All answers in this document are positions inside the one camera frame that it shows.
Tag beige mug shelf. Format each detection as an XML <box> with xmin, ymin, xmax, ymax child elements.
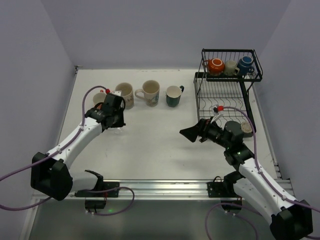
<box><xmin>223</xmin><ymin>60</ymin><xmax>240</xmax><ymax>76</ymax></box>

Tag salmon orange mug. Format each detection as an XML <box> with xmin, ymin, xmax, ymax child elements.
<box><xmin>92</xmin><ymin>90</ymin><xmax>107</xmax><ymax>110</ymax></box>

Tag cream floral mug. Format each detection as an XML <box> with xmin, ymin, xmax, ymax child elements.
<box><xmin>115</xmin><ymin>82</ymin><xmax>134</xmax><ymax>110</ymax></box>

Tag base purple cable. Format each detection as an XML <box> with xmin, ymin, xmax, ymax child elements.
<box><xmin>204</xmin><ymin>202</ymin><xmax>260</xmax><ymax>240</ymax></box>
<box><xmin>84</xmin><ymin>186</ymin><xmax>136</xmax><ymax>217</ymax></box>

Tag orange round mug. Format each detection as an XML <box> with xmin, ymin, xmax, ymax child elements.
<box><xmin>203</xmin><ymin>58</ymin><xmax>225</xmax><ymax>76</ymax></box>

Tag tall floral white mug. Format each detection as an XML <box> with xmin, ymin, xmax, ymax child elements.
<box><xmin>134</xmin><ymin>80</ymin><xmax>160</xmax><ymax>107</ymax></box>

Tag dark teal mug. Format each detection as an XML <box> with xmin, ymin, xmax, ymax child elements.
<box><xmin>165</xmin><ymin>85</ymin><xmax>185</xmax><ymax>108</ymax></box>

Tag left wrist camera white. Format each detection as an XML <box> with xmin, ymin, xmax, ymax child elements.
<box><xmin>112</xmin><ymin>90</ymin><xmax>122</xmax><ymax>97</ymax></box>

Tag small beige cup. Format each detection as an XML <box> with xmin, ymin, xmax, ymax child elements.
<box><xmin>240</xmin><ymin>121</ymin><xmax>253</xmax><ymax>134</ymax></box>

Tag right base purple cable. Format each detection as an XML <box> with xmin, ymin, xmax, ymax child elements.
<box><xmin>204</xmin><ymin>202</ymin><xmax>260</xmax><ymax>240</ymax></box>

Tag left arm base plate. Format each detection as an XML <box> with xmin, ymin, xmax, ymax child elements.
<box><xmin>74</xmin><ymin>181</ymin><xmax>120</xmax><ymax>198</ymax></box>

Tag black wire dish rack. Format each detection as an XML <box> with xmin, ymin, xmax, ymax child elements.
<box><xmin>193</xmin><ymin>48</ymin><xmax>263</xmax><ymax>131</ymax></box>

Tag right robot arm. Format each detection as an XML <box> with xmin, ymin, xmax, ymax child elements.
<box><xmin>180</xmin><ymin>118</ymin><xmax>314</xmax><ymax>240</ymax></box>

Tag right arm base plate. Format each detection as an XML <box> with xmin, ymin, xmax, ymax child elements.
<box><xmin>206</xmin><ymin>176</ymin><xmax>239</xmax><ymax>198</ymax></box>

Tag blue mug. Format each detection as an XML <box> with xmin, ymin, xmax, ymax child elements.
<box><xmin>237</xmin><ymin>55</ymin><xmax>255</xmax><ymax>76</ymax></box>

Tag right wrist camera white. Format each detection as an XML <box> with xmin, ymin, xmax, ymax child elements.
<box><xmin>210</xmin><ymin>104</ymin><xmax>224</xmax><ymax>123</ymax></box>

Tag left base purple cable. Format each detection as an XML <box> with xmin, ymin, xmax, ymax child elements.
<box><xmin>84</xmin><ymin>186</ymin><xmax>136</xmax><ymax>217</ymax></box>

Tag aluminium mounting rail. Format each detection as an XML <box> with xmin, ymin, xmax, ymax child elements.
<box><xmin>104</xmin><ymin>179</ymin><xmax>295</xmax><ymax>200</ymax></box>

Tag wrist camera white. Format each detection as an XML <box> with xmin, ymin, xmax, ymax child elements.
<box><xmin>210</xmin><ymin>104</ymin><xmax>224</xmax><ymax>123</ymax></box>
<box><xmin>112</xmin><ymin>90</ymin><xmax>122</xmax><ymax>97</ymax></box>

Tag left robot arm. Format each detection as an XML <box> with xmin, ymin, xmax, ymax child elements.
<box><xmin>30</xmin><ymin>91</ymin><xmax>126</xmax><ymax>201</ymax></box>

